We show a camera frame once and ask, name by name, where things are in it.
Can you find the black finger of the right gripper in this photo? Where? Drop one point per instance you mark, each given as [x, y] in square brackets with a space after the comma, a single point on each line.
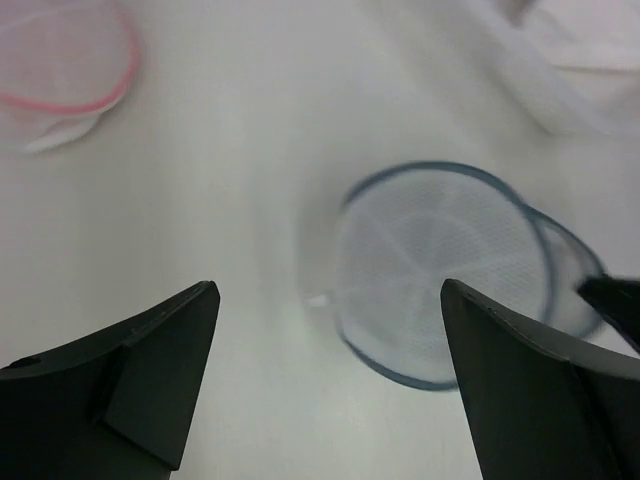
[617, 301]

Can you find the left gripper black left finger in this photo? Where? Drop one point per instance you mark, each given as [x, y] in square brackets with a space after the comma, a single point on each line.
[116, 404]

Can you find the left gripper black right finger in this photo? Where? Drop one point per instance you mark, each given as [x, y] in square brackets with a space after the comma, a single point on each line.
[540, 404]

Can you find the blue trimmed mesh laundry bag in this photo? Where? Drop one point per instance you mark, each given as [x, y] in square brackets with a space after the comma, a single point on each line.
[405, 230]

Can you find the pink trimmed mesh laundry bag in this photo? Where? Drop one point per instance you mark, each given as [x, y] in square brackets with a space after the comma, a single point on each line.
[63, 65]

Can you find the white plastic basket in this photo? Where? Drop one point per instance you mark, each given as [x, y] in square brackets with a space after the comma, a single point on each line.
[573, 65]

